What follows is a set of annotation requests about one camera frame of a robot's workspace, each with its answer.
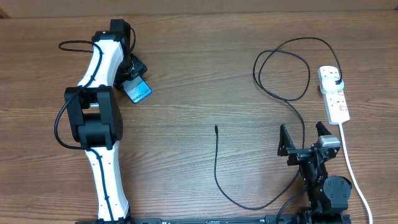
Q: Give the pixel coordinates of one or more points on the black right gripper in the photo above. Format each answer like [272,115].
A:
[285,149]

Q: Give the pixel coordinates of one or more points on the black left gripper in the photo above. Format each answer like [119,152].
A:
[140,67]

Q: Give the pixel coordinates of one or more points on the dark blue Galaxy smartphone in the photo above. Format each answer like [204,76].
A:
[137,89]

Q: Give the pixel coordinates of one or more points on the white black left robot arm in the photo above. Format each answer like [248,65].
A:
[95,119]

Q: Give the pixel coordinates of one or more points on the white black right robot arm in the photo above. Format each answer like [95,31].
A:
[327,195]

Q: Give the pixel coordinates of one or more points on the white charger plug adapter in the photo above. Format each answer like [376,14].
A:
[331,84]

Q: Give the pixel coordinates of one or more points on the white power extension strip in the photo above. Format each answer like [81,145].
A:
[335,103]

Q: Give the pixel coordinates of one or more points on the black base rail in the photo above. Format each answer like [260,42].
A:
[268,219]

